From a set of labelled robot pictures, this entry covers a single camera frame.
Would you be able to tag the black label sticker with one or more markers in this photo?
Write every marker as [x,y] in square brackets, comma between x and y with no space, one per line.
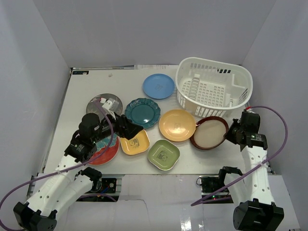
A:
[75,72]

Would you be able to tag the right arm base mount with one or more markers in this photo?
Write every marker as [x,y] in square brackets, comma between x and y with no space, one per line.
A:
[208,185]

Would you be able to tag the green square panda dish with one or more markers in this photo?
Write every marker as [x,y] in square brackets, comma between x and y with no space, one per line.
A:
[164,155]

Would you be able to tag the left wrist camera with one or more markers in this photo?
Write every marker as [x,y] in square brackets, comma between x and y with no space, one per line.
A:
[111,105]

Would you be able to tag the light blue round plate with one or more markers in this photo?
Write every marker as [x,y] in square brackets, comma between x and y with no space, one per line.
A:
[158,86]

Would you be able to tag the orange round plate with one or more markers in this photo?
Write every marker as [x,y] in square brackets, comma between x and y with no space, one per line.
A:
[177,125]

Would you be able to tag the red teal flower plate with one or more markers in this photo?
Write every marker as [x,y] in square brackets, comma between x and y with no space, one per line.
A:
[103,154]

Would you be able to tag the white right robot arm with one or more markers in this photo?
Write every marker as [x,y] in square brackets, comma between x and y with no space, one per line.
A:
[250,191]

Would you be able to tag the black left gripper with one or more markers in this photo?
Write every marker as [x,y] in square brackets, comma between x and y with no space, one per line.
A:
[122,124]

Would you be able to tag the teal scalloped plate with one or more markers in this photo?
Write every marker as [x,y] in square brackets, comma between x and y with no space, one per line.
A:
[144,112]

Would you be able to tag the grey reindeer plate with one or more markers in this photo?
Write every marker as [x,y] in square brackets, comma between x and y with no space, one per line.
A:
[94,105]

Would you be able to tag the yellow square panda dish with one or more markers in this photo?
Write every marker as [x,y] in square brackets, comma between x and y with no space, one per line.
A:
[139,144]

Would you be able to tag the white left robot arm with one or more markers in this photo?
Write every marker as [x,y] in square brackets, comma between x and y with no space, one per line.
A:
[72,177]

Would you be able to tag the dark red rimmed plate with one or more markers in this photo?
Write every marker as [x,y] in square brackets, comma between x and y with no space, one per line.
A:
[209,133]

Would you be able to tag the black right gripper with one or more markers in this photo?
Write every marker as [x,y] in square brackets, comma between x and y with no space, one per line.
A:
[229,136]

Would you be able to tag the paper sheets behind table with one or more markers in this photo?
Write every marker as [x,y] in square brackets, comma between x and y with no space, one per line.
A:
[155,66]

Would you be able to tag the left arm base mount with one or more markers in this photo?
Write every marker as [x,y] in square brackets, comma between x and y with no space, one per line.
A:
[106,191]

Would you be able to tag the white plastic dish bin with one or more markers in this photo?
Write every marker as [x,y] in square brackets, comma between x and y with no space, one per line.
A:
[211,88]

